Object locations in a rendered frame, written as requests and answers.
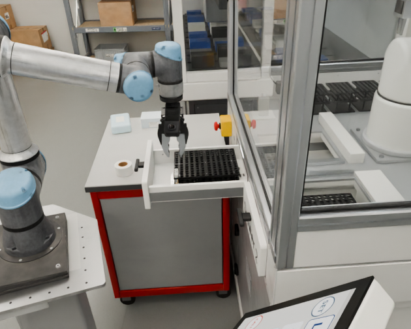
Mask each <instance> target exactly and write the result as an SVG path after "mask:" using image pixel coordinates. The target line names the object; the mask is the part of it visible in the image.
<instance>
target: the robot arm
mask: <svg viewBox="0 0 411 329"><path fill-rule="evenodd" d="M10 39H11V34H10V28H9V26H8V24H7V22H6V21H5V20H4V19H3V18H2V17H1V16H0V147H1V150H0V165H1V168H2V171H1V172H0V221H1V224H2V226H3V238H2V244H3V247H4V250H5V252H6V253H7V254H9V255H11V256H13V257H29V256H32V255H36V254H38V253H40V252H42V251H43V250H45V249H46V248H48V247H49V246H50V245H51V244H52V243H53V241H54V240H55V236H56V232H55V228H54V225H53V224H52V222H51V221H50V220H49V219H48V218H47V217H46V216H45V214H44V212H43V209H42V204H41V202H40V192H41V188H42V182H43V179H44V175H45V173H46V159H45V157H44V155H43V154H42V152H41V151H40V150H39V148H38V146H37V145H36V144H34V143H32V142H31V139H30V136H29V132H28V129H27V125H26V122H25V118H24V116H23V112H22V108H21V105H20V101H19V98H18V94H17V91H16V87H15V85H14V80H13V77H12V75H16V76H23V77H28V78H34V79H39V80H46V81H51V82H57V83H62V84H69V85H74V86H80V87H88V88H92V89H99V90H103V91H111V92H115V93H122V94H125V95H126V96H127V97H128V98H129V99H130V100H132V101H135V102H142V101H145V100H147V99H148V98H150V96H151V95H152V93H153V78H155V77H157V80H158V84H157V85H156V87H158V88H159V96H160V100H161V101H162V102H165V103H166V104H165V107H162V109H161V119H160V122H161V124H159V127H158V131H157V136H158V138H159V142H160V144H161V146H162V149H163V151H164V153H165V154H166V156H167V157H169V156H170V151H169V146H170V145H169V141H170V137H177V141H178V142H179V156H180V157H181V156H182V155H183V153H184V151H185V147H186V145H187V140H188V137H189V130H188V127H187V123H184V120H185V118H184V117H183V106H180V101H181V100H182V99H183V70H182V60H183V58H182V55H181V46H180V44H178V43H177V42H173V41H163V42H158V43H156V45H155V50H153V51H148V52H124V53H121V54H115V55H114V62H113V61H107V60H103V59H97V58H93V57H87V56H83V55H77V54H71V53H66V52H60V51H57V50H51V49H47V48H41V47H37V46H31V45H27V44H21V43H17V42H12V41H11V40H10ZM181 108H182V109H181Z"/></svg>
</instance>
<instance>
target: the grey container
mask: <svg viewBox="0 0 411 329"><path fill-rule="evenodd" d="M124 52H129V44H128V43H112V44H99V45H98V46H97V47H96V48H95V49H94V53H95V58H97V59H103V60H107V61H113V62H114V55H115V54H121V53H124Z"/></svg>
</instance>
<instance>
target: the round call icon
mask: <svg viewBox="0 0 411 329"><path fill-rule="evenodd" d="M266 315H267V313H266V314H263V315H259V316H255V317H253V318H252V319H251V320H250V322H249V323H248V325H246V327H245V328H244V329H256V328H257V327H258V325H259V324H260V323H261V321H262V320H263V319H264V317H265V316H266Z"/></svg>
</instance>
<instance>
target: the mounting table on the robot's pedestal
mask: <svg viewBox="0 0 411 329"><path fill-rule="evenodd" d="M42 209H43V212H44V214H45V216H47V215H54V214H58V213H64V212H65V215H69V214H73V213H77V212H75V211H71V210H68V209H65V208H62V207H60V206H56V205H54V204H51V205H48V206H42ZM77 216H78V234H79V244H80V261H81V268H80V269H77V270H73V271H70V272H69V277H68V278H65V279H61V280H58V281H53V282H50V283H45V284H43V285H38V286H35V287H30V288H27V289H23V290H18V291H15V292H10V293H7V294H2V295H0V321H2V320H5V319H9V318H12V317H17V316H19V315H24V314H26V313H31V312H34V311H38V310H41V309H45V308H48V307H49V305H48V302H51V301H54V300H58V299H61V298H66V297H69V296H73V295H76V294H80V293H83V292H87V291H91V290H95V289H99V288H102V287H104V286H105V285H106V278H105V273H104V264H103V258H102V249H101V244H100V236H99V227H98V222H97V219H94V218H92V217H88V216H86V215H82V214H80V213H77ZM0 225H2V224H1V221H0Z"/></svg>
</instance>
